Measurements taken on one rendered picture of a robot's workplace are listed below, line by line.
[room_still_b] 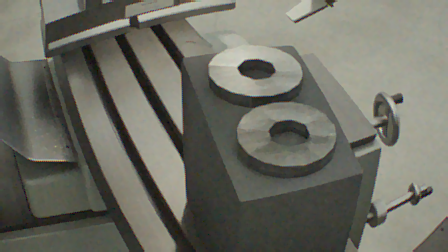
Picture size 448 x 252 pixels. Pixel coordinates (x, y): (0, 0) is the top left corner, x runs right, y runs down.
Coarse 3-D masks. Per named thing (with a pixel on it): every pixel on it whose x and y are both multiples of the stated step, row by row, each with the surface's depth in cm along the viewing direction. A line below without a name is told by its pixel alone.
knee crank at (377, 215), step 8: (416, 184) 156; (424, 184) 159; (408, 192) 157; (416, 192) 156; (424, 192) 158; (376, 200) 154; (392, 200) 155; (400, 200) 155; (408, 200) 156; (416, 200) 156; (376, 208) 152; (384, 208) 152; (392, 208) 155; (368, 216) 152; (376, 216) 151; (384, 216) 152; (368, 224) 156; (376, 224) 152
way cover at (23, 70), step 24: (0, 72) 125; (24, 72) 132; (48, 72) 134; (0, 96) 117; (24, 96) 125; (48, 96) 127; (0, 120) 110; (24, 120) 118; (48, 120) 121; (24, 144) 112; (48, 144) 115; (72, 144) 117
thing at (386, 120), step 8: (376, 96) 161; (384, 96) 157; (392, 96) 157; (400, 96) 157; (376, 104) 162; (384, 104) 159; (392, 104) 155; (376, 112) 163; (384, 112) 159; (392, 112) 155; (368, 120) 158; (376, 120) 158; (384, 120) 159; (392, 120) 155; (376, 128) 158; (384, 128) 161; (392, 128) 156; (400, 128) 156; (384, 136) 162; (392, 136) 157; (392, 144) 158
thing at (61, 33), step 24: (48, 0) 128; (72, 0) 127; (96, 0) 122; (120, 0) 125; (144, 0) 127; (168, 0) 129; (192, 0) 131; (216, 0) 132; (48, 24) 121; (72, 24) 123; (96, 24) 126; (120, 24) 127; (144, 24) 128; (48, 48) 124; (72, 48) 125
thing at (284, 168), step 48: (240, 48) 85; (288, 48) 88; (192, 96) 83; (240, 96) 79; (288, 96) 80; (192, 144) 87; (240, 144) 74; (288, 144) 76; (336, 144) 76; (192, 192) 92; (240, 192) 71; (288, 192) 71; (336, 192) 73; (240, 240) 73; (288, 240) 75; (336, 240) 77
